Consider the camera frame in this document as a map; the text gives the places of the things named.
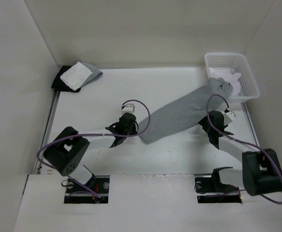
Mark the folded white tank top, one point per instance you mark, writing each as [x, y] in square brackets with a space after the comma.
[76, 76]

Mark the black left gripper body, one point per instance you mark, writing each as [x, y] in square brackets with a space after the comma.
[131, 131]

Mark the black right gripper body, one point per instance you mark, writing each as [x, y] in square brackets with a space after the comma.
[205, 127]

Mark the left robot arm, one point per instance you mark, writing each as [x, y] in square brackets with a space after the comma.
[66, 156]

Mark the white plastic basket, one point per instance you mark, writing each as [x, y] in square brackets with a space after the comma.
[234, 69]

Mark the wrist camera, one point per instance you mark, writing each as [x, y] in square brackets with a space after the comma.
[229, 116]
[128, 108]

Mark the folded grey tank top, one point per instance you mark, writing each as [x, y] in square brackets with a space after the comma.
[96, 74]

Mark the grey tank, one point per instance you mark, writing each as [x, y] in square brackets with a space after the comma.
[96, 74]
[184, 112]

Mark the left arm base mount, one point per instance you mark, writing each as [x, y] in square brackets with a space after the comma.
[96, 192]

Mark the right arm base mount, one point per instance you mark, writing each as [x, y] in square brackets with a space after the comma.
[209, 191]

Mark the white tank top in basket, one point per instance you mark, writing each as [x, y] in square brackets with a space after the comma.
[229, 76]

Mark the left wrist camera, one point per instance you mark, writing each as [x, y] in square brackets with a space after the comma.
[128, 108]

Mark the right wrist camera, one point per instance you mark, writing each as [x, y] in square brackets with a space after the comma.
[229, 116]

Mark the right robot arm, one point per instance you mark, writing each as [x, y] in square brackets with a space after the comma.
[261, 171]

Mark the folded black tank top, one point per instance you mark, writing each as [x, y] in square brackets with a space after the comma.
[59, 85]

